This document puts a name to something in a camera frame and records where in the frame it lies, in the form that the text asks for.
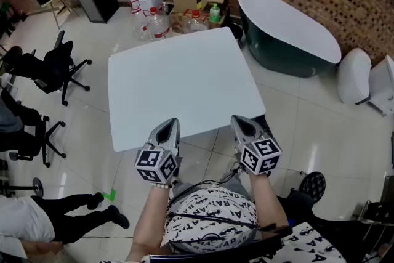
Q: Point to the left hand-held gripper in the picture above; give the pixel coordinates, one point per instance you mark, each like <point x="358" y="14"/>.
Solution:
<point x="155" y="164"/>

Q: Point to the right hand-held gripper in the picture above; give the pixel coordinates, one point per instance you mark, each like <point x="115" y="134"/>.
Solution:
<point x="260" y="157"/>

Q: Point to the person's right forearm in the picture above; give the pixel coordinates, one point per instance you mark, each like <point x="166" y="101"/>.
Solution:
<point x="267" y="203"/>

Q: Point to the person's left forearm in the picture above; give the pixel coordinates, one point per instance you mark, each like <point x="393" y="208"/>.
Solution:
<point x="151" y="218"/>

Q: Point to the grey trousers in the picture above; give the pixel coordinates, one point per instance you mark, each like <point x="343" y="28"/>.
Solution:
<point x="181" y="188"/>

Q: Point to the white bat print shirt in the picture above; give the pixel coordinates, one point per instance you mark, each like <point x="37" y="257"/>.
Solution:
<point x="212" y="206"/>

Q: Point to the black round bin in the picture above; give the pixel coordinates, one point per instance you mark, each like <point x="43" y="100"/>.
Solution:
<point x="236" y="31"/>

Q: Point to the empty jug with red label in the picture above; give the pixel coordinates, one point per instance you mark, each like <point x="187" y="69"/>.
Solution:
<point x="160" y="24"/>

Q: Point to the empty jug with red cap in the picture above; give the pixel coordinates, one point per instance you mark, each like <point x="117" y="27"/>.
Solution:
<point x="195" y="24"/>

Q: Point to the white beanbag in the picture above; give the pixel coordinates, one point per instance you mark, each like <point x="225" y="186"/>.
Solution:
<point x="354" y="77"/>

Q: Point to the green bottle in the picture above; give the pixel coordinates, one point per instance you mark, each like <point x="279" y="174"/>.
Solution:
<point x="215" y="13"/>

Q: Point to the flat cardboard box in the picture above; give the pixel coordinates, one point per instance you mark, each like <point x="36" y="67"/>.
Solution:
<point x="177" y="20"/>

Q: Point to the black round stand base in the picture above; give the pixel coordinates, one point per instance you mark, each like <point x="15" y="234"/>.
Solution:
<point x="37" y="186"/>

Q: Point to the wooden easel stand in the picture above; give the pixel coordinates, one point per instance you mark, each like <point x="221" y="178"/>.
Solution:
<point x="63" y="7"/>

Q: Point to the metal rack frame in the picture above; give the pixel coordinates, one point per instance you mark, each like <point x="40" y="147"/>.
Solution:
<point x="377" y="212"/>

